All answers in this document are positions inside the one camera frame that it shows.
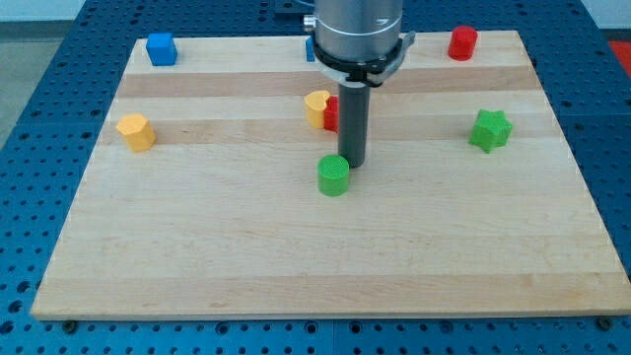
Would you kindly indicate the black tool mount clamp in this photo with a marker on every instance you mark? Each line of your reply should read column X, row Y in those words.
column 370, row 73

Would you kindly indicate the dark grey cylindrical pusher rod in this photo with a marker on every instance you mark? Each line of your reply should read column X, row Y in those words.
column 353, row 118

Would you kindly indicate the green cylinder block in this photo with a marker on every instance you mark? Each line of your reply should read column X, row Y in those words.
column 333, row 175

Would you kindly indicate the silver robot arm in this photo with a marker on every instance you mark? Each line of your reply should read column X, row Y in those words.
column 359, row 45

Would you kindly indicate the blue block behind arm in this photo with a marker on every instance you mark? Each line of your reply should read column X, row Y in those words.
column 309, row 49

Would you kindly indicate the yellow hexagon block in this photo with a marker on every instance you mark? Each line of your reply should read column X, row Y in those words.
column 136, row 132

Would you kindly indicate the red block behind rod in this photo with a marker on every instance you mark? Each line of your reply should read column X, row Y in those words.
column 330, row 114

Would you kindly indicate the yellow heart block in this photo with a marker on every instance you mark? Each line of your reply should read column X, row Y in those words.
column 315, row 105

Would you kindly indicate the red cylinder block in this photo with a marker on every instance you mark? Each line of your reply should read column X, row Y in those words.
column 462, row 43

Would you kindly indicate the green star block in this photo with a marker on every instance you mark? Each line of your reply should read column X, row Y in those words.
column 491, row 130

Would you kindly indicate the wooden board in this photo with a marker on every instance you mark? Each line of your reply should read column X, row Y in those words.
column 222, row 218

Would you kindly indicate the blue cube block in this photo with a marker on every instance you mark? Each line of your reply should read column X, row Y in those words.
column 161, row 49

